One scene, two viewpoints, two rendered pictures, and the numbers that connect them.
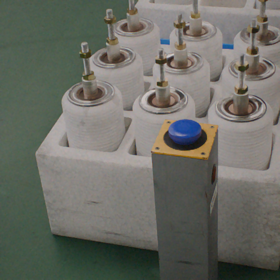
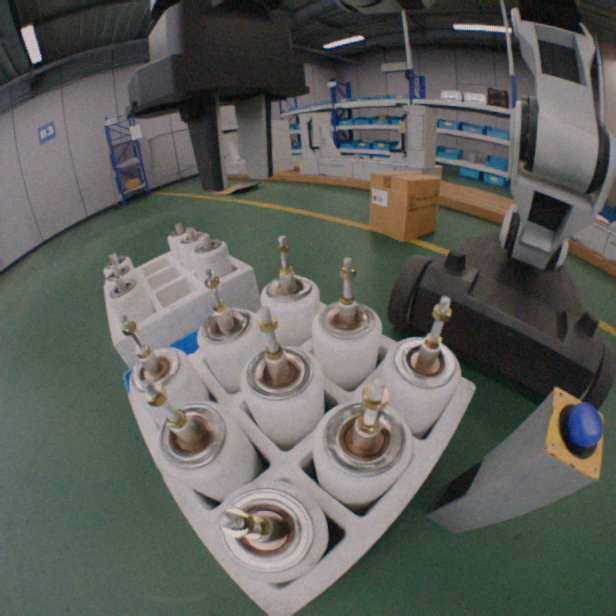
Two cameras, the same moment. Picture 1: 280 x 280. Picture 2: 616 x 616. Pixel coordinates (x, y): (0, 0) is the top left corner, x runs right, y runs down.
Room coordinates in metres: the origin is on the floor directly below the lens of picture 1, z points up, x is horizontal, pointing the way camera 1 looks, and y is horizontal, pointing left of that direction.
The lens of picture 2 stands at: (0.81, 0.05, 0.47)
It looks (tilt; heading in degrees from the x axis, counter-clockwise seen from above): 37 degrees down; 299
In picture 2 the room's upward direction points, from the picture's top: 5 degrees counter-clockwise
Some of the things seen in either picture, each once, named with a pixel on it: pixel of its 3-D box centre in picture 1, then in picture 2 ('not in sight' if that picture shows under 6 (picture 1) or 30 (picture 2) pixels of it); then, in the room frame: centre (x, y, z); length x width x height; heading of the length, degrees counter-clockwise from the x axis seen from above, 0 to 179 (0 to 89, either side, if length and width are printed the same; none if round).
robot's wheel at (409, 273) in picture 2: not in sight; (413, 293); (0.81, -0.53, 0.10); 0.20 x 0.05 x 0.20; 71
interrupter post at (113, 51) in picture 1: (113, 51); (186, 429); (0.97, 0.03, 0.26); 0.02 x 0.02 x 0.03
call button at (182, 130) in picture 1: (185, 133); (582, 427); (0.63, -0.06, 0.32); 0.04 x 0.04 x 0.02
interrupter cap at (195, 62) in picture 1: (181, 62); (279, 371); (0.93, -0.08, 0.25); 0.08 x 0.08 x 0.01
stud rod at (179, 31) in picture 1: (179, 35); (271, 339); (0.93, -0.08, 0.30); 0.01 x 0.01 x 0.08
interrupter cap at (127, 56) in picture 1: (114, 57); (191, 435); (0.97, 0.03, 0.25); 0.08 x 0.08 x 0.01
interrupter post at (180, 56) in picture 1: (180, 56); (277, 364); (0.93, -0.08, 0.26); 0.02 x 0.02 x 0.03
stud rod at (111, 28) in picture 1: (111, 30); (167, 409); (0.97, 0.03, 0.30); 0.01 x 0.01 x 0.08
